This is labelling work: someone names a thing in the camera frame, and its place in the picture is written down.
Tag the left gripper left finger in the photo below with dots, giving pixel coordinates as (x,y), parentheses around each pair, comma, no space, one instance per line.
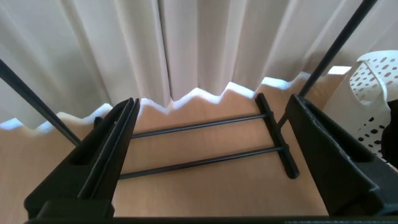
(62,186)

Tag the white laundry basket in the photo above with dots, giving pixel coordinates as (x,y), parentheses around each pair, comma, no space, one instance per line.
(370,81)

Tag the black clothes rack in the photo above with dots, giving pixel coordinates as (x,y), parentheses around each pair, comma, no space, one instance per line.
(199,126)

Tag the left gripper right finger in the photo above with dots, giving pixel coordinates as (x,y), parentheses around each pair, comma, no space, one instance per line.
(342,180)

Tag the beige curtain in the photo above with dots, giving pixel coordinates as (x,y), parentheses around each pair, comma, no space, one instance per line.
(217,46)

